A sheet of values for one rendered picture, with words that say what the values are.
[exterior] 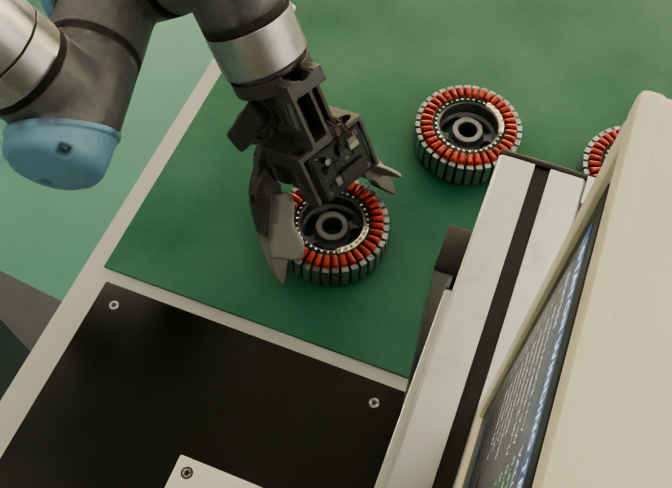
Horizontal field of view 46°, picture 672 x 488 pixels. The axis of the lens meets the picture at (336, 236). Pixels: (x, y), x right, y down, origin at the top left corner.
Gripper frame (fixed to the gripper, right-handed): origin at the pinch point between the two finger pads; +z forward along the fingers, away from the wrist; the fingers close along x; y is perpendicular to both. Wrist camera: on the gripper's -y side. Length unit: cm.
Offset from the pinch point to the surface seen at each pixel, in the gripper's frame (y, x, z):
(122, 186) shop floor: -102, 5, 29
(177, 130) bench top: -20.1, -2.9, -10.0
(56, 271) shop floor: -95, -18, 33
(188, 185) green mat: -14.2, -6.6, -6.8
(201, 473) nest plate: 9.4, -24.4, 3.1
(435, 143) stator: 1.4, 14.0, -2.1
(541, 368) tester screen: 49, -19, -30
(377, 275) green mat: 4.3, 0.4, 3.8
